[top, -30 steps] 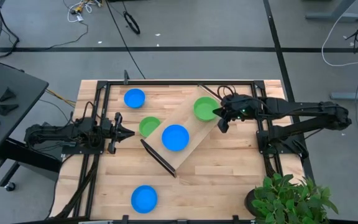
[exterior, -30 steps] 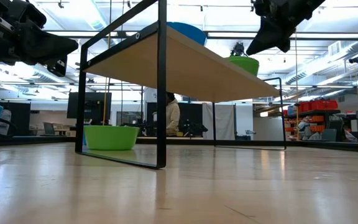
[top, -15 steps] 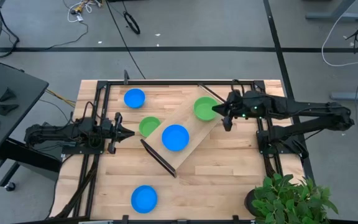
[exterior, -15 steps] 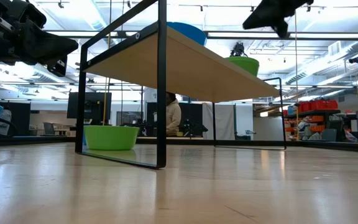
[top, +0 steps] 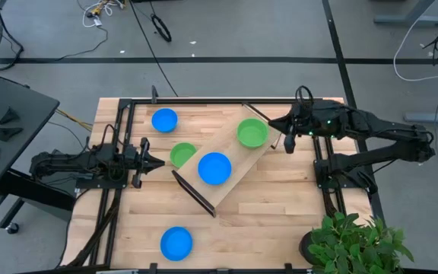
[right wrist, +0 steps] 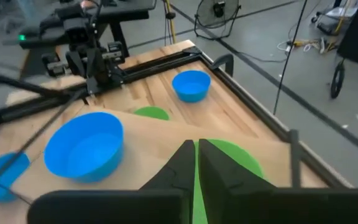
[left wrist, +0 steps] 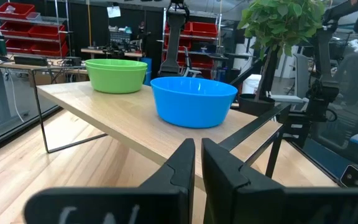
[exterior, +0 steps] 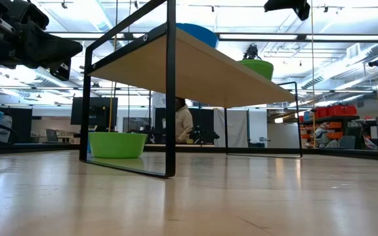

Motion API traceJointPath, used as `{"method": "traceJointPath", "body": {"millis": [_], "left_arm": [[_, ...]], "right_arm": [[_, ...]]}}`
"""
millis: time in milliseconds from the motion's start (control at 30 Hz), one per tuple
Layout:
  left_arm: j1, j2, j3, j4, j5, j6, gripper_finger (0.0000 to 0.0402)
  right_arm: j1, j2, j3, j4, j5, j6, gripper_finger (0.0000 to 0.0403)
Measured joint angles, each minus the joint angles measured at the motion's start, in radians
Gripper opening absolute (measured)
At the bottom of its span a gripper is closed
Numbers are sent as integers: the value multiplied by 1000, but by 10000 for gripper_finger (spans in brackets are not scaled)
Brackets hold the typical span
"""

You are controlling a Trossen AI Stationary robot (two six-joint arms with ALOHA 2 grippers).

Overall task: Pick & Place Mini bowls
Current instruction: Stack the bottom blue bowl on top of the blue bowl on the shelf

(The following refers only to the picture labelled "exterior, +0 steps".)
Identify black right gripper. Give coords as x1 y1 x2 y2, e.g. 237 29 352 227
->
263 0 311 22

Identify small green plastic bowl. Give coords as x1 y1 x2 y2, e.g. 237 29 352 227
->
87 131 148 159

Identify black beam with light strips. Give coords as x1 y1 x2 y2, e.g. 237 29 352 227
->
44 31 378 43

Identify black monitor screen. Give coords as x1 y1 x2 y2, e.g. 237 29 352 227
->
70 96 119 127

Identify grey office chair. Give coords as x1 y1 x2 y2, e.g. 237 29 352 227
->
45 128 60 144
339 134 357 150

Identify person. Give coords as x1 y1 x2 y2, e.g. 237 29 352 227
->
175 96 194 144
0 112 14 144

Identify wooden riser shelf black legs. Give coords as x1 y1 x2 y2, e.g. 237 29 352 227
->
79 0 304 180

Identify metal shelf with red bins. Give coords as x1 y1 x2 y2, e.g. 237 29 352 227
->
299 104 361 149

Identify white curtain panel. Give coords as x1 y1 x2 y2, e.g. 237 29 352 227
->
213 108 249 148

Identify black partition panel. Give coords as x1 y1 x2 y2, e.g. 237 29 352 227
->
154 107 215 145

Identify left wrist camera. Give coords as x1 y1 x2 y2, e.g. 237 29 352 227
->
11 0 50 31

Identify black camera on mount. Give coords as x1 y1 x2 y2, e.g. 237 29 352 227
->
241 44 263 62

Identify thin hanging cord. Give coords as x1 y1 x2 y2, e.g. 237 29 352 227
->
309 0 317 148

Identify silver air duct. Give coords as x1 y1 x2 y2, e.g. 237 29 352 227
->
299 41 378 91

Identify yellow hanging cord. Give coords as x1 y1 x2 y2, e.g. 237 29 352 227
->
108 0 119 132

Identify black aluminium rig frame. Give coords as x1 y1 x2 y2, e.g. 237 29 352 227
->
0 142 378 162

